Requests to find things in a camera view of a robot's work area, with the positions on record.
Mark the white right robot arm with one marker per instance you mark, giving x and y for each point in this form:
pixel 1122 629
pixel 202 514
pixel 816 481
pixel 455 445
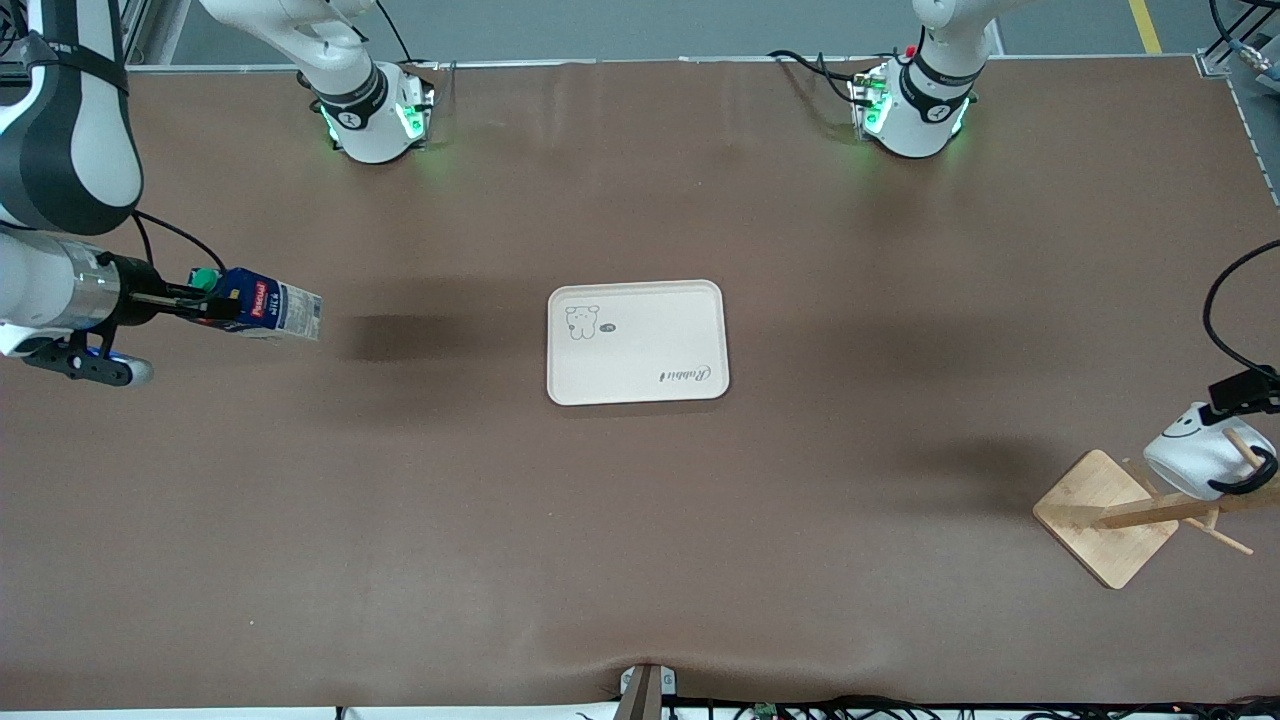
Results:
pixel 60 150

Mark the blue milk carton green cap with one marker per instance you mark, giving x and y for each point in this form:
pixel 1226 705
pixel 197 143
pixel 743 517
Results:
pixel 270 308

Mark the aluminium frame profile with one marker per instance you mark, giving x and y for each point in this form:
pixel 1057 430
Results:
pixel 1250 110

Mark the cream plastic tray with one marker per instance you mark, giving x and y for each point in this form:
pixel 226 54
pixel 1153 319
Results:
pixel 650 350

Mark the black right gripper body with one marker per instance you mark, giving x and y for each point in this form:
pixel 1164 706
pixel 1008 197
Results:
pixel 133 290

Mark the wooden cup rack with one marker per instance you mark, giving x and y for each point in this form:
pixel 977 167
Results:
pixel 1100 520

